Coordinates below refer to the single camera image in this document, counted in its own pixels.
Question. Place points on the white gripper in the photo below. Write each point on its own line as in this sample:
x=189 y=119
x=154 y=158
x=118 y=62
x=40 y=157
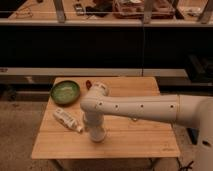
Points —
x=93 y=122

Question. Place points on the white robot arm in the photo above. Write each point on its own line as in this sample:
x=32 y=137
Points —
x=186 y=110

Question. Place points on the green ceramic bowl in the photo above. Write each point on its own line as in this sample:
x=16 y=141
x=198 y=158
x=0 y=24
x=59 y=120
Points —
x=65 y=92

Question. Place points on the white tube with label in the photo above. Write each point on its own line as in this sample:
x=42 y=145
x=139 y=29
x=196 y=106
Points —
x=67 y=120

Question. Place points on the small red-brown object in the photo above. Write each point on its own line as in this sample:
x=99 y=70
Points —
x=88 y=84

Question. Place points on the wooden table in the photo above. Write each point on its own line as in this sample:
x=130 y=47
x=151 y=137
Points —
x=125 y=138

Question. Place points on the black power adapter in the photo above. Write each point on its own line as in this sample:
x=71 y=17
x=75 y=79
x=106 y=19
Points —
x=193 y=134

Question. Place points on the black device on shelf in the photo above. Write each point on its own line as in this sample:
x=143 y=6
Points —
x=79 y=9

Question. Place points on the tray of items on shelf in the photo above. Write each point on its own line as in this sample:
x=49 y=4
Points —
x=135 y=9

